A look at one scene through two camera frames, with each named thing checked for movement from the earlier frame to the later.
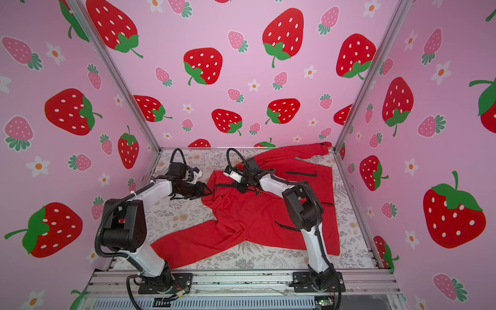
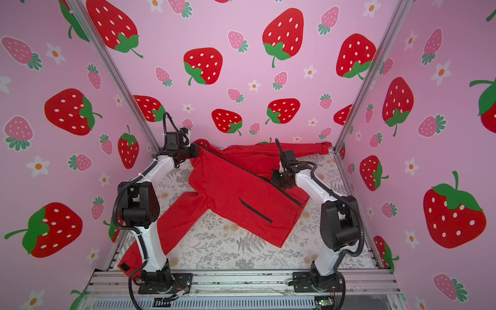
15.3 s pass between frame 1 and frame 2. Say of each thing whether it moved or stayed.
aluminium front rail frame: stayed
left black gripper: moved
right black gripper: moved
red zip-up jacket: moved
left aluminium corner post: stayed
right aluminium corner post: stayed
